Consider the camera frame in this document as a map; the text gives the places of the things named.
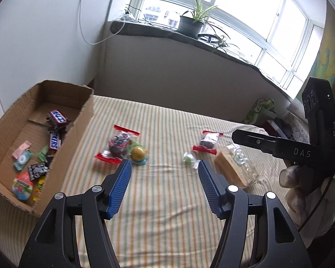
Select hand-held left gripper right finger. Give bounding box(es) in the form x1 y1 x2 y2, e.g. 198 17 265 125
198 159 313 268

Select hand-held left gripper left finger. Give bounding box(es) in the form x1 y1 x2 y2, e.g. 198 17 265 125
18 159 133 268

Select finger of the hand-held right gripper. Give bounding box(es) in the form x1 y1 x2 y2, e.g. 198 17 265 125
231 129 275 156

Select tan cracker packet clear wrap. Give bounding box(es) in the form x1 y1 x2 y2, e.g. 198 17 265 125
214 143 260 188

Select yellow round candy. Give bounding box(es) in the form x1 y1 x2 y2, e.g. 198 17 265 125
128 144 150 166

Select red-ended clear cake packet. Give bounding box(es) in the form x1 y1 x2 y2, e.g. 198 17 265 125
94 124 141 164
192 130 224 155

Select cardboard box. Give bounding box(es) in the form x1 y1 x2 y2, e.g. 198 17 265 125
0 80 95 218

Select small yellow snack packet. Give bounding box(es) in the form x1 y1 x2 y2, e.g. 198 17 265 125
31 180 45 201

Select dark brown chocolate bar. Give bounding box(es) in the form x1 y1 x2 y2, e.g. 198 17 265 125
46 130 67 153
46 110 73 126

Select small black snack packet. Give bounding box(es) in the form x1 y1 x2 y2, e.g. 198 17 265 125
27 162 51 180

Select light green candy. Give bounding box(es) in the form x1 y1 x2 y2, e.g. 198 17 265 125
35 145 49 161

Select round colourful candy pack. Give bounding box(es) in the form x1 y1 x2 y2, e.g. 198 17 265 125
11 172 34 201

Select teal mint packet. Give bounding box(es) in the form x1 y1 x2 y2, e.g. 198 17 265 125
13 151 33 171

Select person's right hand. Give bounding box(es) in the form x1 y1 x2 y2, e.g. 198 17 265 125
278 165 335 239

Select white lace cloth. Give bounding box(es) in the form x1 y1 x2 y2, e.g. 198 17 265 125
289 99 310 143

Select dark red box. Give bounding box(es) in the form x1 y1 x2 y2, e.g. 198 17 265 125
261 119 285 136

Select green bag by window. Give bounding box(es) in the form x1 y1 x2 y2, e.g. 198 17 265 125
244 98 277 123

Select small green plantlet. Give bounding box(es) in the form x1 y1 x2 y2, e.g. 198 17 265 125
211 32 241 59

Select potted spider plant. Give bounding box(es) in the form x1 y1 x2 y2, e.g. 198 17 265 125
174 0 221 40

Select white framed window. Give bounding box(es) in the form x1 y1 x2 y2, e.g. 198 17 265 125
128 0 328 95

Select dark stone window sill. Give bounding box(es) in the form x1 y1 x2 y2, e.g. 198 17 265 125
110 19 296 95

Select yellow green wall poster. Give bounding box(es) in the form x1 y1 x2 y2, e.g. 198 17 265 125
296 25 335 104

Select black ring-shaped object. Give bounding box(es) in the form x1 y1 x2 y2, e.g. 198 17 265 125
197 33 222 44

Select black cables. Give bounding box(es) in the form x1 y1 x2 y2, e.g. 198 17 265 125
126 4 182 30

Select white cable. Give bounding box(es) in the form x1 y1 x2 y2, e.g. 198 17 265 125
79 0 126 45

